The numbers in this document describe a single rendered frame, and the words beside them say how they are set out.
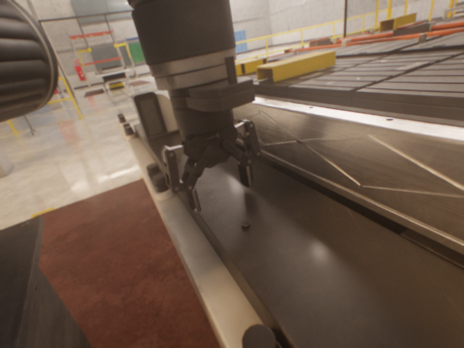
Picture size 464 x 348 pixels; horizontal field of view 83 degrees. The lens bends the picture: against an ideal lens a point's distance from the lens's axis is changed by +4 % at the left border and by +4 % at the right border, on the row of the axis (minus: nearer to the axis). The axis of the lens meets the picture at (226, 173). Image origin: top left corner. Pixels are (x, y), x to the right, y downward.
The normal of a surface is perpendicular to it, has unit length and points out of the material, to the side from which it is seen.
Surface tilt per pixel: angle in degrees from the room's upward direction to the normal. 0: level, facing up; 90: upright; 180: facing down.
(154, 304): 0
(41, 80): 95
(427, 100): 90
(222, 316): 0
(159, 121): 90
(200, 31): 90
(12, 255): 0
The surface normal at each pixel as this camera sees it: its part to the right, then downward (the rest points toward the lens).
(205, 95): -0.58, 0.46
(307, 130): -0.88, 0.34
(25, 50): 1.00, -0.07
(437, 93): -0.18, -0.88
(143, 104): 0.44, 0.33
